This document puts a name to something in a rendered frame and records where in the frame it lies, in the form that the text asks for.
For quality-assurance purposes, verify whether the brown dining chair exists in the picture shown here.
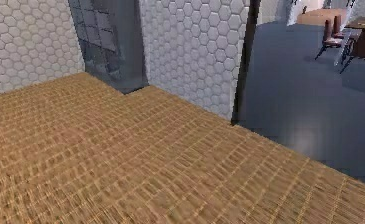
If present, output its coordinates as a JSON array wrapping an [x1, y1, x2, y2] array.
[[314, 19, 345, 62], [332, 14, 347, 40]]

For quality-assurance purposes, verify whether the light wooden table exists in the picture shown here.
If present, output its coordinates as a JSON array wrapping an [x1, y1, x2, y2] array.
[[296, 5, 348, 27]]

